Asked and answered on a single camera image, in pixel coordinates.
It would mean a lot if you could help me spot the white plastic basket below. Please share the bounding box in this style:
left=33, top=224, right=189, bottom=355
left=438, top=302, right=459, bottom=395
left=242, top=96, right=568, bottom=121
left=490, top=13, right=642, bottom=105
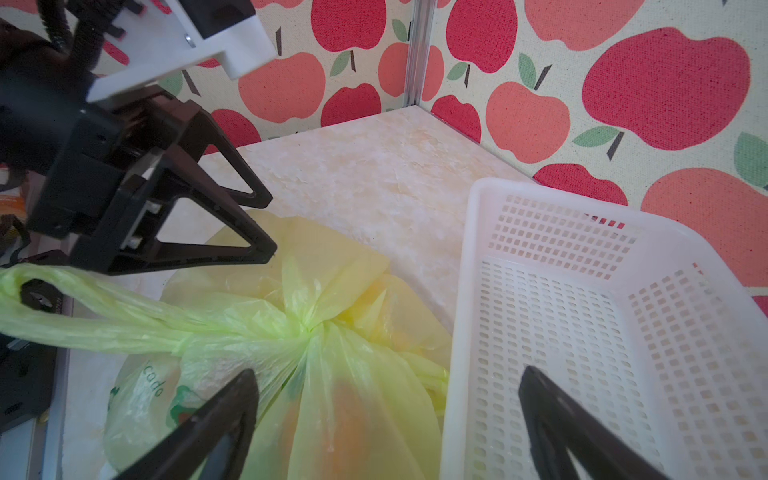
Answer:
left=440, top=178, right=767, bottom=479

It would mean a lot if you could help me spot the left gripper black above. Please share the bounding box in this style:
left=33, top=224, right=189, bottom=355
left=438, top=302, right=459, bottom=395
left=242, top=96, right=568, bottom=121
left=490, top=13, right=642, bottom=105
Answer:
left=0, top=23, right=279, bottom=276

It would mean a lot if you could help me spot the left aluminium corner post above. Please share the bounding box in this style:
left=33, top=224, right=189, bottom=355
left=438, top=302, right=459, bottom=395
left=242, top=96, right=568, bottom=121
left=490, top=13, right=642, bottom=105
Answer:
left=404, top=0, right=437, bottom=107

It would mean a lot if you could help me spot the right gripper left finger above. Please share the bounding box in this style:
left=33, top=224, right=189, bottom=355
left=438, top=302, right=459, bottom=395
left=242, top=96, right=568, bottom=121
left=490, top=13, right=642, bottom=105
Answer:
left=110, top=368, right=260, bottom=479

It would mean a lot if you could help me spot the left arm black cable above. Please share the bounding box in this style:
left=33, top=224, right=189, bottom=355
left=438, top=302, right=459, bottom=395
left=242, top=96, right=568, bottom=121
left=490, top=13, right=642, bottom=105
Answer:
left=35, top=0, right=121, bottom=70

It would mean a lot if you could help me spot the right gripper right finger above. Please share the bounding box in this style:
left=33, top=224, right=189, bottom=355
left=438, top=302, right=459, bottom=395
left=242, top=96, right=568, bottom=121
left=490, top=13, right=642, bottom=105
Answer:
left=518, top=366, right=665, bottom=479

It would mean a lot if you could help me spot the yellow plastic bag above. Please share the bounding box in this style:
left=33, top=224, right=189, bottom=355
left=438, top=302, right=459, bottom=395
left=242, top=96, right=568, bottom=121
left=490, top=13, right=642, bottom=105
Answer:
left=1, top=210, right=451, bottom=479

